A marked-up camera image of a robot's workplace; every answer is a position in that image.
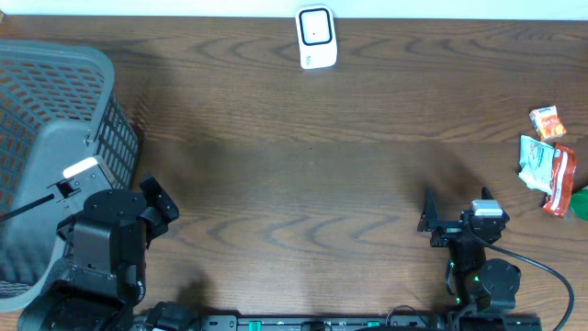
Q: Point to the orange snack sachet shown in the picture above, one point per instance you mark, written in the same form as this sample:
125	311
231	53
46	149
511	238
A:
547	123

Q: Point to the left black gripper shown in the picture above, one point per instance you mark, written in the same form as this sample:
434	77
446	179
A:
152	221

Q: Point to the grey plastic shopping basket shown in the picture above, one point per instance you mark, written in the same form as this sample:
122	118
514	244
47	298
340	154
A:
58	107

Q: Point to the teal snack packet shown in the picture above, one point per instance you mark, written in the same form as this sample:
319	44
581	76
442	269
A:
536	160

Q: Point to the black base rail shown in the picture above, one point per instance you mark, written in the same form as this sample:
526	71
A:
402	321

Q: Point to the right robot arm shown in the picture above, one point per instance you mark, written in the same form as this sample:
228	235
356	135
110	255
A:
486	286

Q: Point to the green lid jar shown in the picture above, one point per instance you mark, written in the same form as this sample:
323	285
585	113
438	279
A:
579	203

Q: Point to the red chocolate bar wrapper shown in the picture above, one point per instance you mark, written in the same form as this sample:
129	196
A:
563	168

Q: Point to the white barcode scanner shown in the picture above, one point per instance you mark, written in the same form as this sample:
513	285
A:
317	37

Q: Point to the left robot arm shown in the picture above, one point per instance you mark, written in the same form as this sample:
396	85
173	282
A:
101	278

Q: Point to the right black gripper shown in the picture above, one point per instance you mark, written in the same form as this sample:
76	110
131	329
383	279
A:
448	230

